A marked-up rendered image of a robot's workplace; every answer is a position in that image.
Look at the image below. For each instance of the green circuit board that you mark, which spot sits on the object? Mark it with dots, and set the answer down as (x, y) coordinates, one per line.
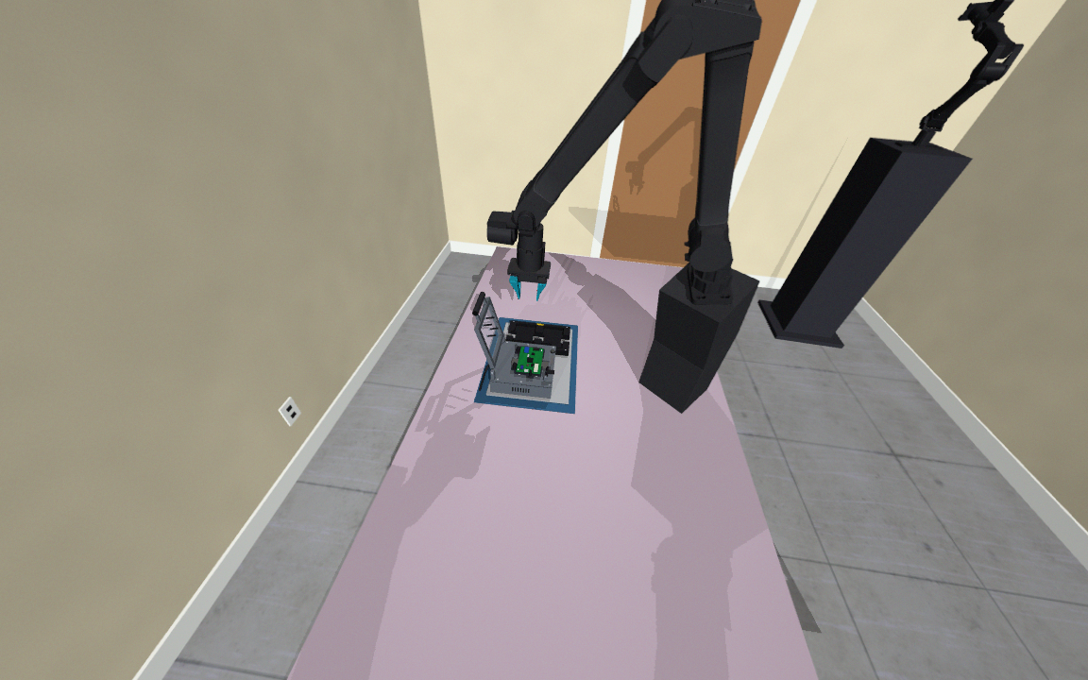
(530, 359)

